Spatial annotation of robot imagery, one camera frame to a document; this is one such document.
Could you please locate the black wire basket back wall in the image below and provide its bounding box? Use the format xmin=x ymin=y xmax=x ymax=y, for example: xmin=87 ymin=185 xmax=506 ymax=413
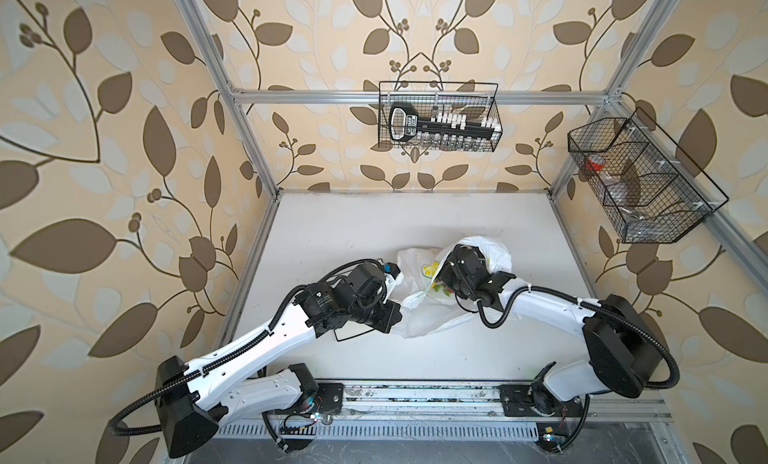
xmin=378 ymin=80 xmax=503 ymax=153

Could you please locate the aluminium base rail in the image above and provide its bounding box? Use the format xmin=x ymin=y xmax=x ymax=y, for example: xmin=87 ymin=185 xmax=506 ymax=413
xmin=218 ymin=380 xmax=672 ymax=442

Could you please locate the black wire basket right wall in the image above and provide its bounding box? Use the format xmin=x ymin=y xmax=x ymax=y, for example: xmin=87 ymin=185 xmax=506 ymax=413
xmin=568 ymin=108 xmax=729 ymax=244

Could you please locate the white plastic bag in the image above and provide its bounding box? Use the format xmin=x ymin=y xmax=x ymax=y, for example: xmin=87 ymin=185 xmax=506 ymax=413
xmin=391 ymin=236 xmax=527 ymax=338

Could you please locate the black handled tool in basket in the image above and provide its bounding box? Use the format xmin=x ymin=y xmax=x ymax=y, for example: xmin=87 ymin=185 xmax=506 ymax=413
xmin=384 ymin=102 xmax=502 ymax=143

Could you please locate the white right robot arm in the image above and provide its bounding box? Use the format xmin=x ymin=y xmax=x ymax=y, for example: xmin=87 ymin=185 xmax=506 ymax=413
xmin=435 ymin=244 xmax=681 ymax=416

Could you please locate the black wire basket wall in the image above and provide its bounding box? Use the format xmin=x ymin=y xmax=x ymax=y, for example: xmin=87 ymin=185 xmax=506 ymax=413
xmin=568 ymin=108 xmax=729 ymax=244
xmin=378 ymin=80 xmax=503 ymax=153

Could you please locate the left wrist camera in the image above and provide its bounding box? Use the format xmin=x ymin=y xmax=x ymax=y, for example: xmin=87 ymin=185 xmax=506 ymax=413
xmin=384 ymin=262 xmax=401 ymax=280

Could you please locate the red capped bottle in basket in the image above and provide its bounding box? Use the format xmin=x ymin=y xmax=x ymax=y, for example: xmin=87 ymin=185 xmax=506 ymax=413
xmin=584 ymin=154 xmax=606 ymax=176

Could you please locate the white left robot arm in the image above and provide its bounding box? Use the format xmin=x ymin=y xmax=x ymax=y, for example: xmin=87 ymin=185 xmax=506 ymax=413
xmin=106 ymin=259 xmax=403 ymax=458

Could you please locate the white tray black rim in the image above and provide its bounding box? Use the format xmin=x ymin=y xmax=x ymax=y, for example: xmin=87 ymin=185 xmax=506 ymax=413
xmin=332 ymin=321 xmax=378 ymax=342

